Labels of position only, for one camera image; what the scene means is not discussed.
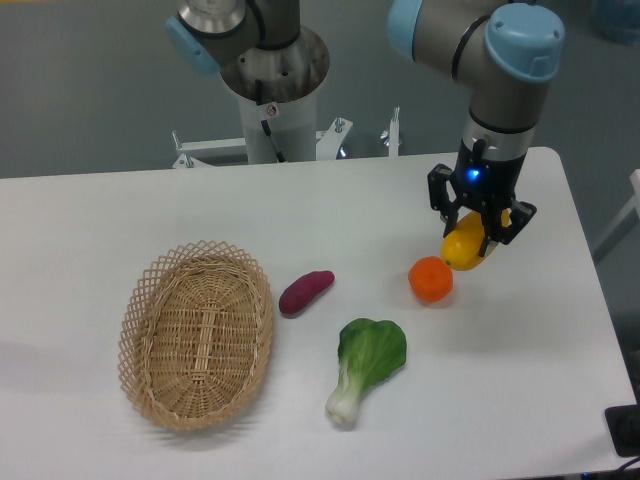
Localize green bok choy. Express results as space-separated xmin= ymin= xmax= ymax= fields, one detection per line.
xmin=325 ymin=318 xmax=407 ymax=428

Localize purple sweet potato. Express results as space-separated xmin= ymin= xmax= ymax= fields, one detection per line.
xmin=278 ymin=270 xmax=335 ymax=317

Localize white frame at right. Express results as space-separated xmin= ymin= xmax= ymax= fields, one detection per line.
xmin=591 ymin=169 xmax=639 ymax=264

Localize woven wicker basket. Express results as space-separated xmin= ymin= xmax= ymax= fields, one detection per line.
xmin=118 ymin=241 xmax=273 ymax=431

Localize yellow mango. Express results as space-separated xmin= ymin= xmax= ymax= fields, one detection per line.
xmin=440 ymin=211 xmax=497 ymax=271

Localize black cable on pedestal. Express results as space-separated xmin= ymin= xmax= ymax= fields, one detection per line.
xmin=255 ymin=79 xmax=288 ymax=164

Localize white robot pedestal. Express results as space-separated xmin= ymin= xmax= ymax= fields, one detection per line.
xmin=221 ymin=27 xmax=330 ymax=164

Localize black device at edge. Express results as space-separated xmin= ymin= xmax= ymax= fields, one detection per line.
xmin=604 ymin=404 xmax=639 ymax=457

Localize white metal base frame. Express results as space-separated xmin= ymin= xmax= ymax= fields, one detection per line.
xmin=172 ymin=105 xmax=402 ymax=169

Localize orange tangerine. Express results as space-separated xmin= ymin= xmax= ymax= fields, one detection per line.
xmin=408 ymin=256 xmax=454 ymax=303

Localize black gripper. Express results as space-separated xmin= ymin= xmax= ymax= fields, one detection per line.
xmin=427 ymin=143 xmax=537 ymax=258

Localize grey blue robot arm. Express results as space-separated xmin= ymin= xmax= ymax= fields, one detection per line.
xmin=165 ymin=1 xmax=565 ymax=257

